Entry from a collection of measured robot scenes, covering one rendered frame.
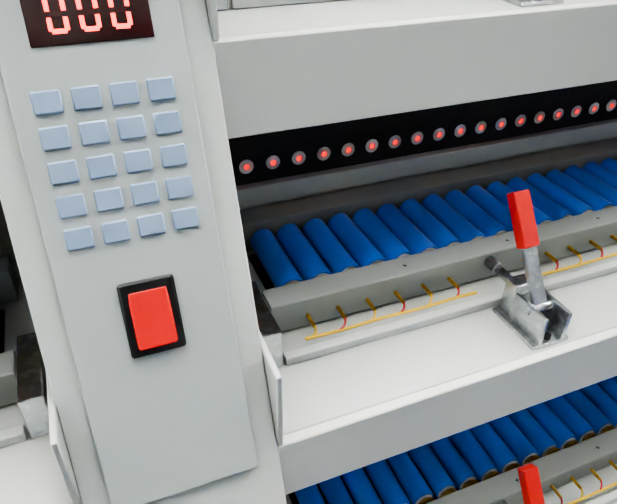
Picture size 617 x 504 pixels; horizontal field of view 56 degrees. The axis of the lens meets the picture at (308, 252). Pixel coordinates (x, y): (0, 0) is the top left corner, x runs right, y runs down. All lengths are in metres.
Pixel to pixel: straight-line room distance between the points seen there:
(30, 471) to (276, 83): 0.22
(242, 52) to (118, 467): 0.19
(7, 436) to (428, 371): 0.23
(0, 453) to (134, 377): 0.09
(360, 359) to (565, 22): 0.22
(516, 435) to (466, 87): 0.32
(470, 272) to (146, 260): 0.23
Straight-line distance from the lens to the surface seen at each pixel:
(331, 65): 0.29
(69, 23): 0.25
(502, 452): 0.54
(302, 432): 0.32
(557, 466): 0.54
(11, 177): 0.26
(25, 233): 0.26
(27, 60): 0.25
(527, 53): 0.35
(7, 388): 0.35
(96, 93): 0.25
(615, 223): 0.49
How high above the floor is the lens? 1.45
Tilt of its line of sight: 15 degrees down
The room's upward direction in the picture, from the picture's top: 8 degrees counter-clockwise
